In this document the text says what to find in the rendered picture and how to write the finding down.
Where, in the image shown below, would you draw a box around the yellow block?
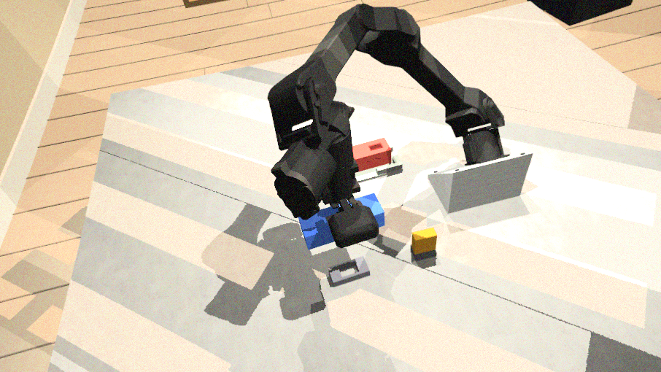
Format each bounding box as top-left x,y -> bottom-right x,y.
411,228 -> 437,255

